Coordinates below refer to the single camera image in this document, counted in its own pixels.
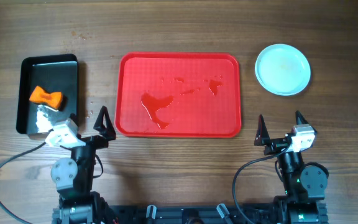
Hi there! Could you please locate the black water basin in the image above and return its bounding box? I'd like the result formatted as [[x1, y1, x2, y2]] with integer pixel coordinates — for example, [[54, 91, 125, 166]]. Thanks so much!
[[16, 54, 79, 136]]

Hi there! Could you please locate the orange sponge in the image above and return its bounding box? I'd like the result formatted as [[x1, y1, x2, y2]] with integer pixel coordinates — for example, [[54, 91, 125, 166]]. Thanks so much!
[[29, 86, 63, 110]]

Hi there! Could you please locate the white plate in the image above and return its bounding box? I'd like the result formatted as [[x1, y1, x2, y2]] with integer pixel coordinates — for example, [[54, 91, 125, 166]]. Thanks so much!
[[254, 44, 311, 96]]

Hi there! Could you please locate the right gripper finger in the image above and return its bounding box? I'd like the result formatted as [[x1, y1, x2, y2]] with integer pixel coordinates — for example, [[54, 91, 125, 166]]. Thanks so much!
[[254, 114, 270, 146], [295, 110, 309, 125]]

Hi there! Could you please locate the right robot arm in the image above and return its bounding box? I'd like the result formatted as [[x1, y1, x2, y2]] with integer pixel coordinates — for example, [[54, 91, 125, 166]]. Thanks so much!
[[248, 111, 329, 224]]

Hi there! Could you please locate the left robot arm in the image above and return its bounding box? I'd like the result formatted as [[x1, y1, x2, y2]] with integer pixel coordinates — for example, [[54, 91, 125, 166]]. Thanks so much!
[[45, 106, 119, 224]]

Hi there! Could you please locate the red plastic tray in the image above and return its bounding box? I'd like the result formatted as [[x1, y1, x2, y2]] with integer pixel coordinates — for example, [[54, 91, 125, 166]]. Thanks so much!
[[115, 52, 242, 138]]

